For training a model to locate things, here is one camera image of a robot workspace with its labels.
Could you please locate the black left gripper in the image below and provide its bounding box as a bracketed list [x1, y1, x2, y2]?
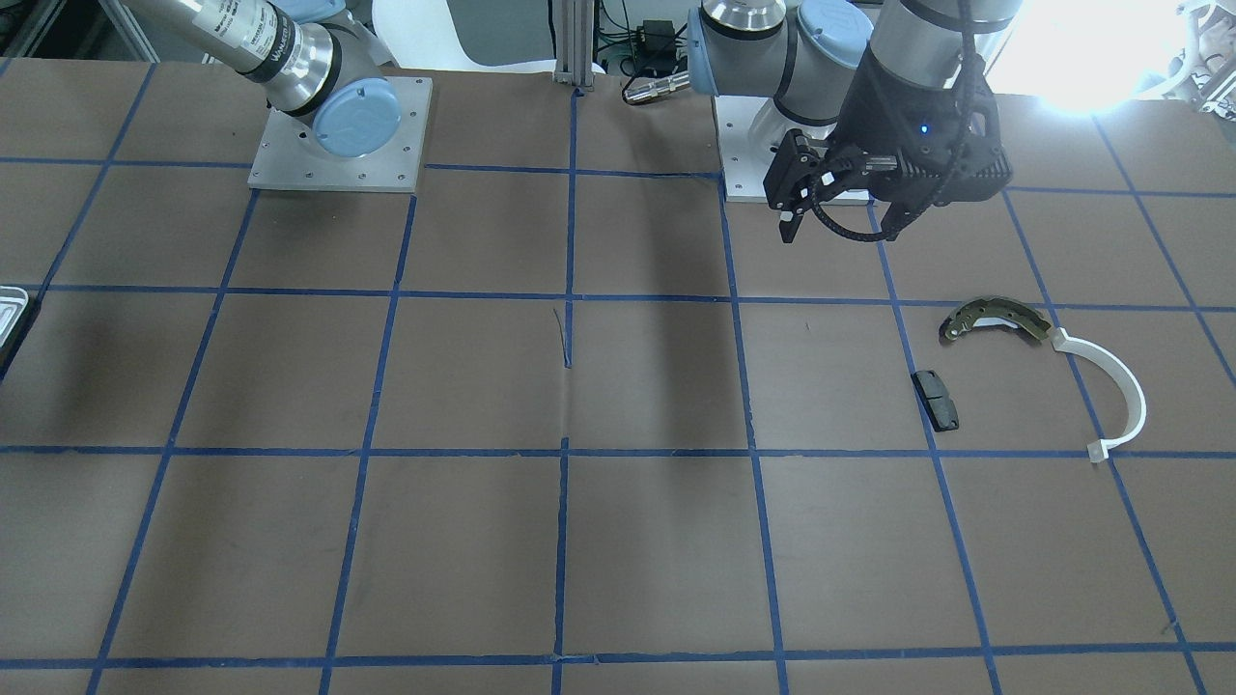
[763, 48, 1014, 242]

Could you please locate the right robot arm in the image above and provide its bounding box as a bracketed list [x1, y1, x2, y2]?
[129, 1, 402, 157]

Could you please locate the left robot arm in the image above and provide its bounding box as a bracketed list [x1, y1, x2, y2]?
[686, 1, 1021, 242]

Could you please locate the ribbed metal tray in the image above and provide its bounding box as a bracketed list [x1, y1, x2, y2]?
[1, 284, 32, 362]

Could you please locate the olive brake shoe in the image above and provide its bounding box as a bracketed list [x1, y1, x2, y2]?
[939, 296, 1054, 343]

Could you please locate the grey brake pad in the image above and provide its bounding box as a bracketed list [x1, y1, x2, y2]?
[911, 370, 962, 432]

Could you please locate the white curved plastic piece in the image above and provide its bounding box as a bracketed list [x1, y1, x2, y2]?
[1047, 326, 1148, 463]

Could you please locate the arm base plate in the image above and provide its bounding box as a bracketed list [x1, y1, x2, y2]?
[714, 96, 836, 207]
[247, 75, 434, 193]

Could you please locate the aluminium frame post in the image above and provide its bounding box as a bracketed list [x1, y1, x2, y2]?
[548, 1, 596, 92]

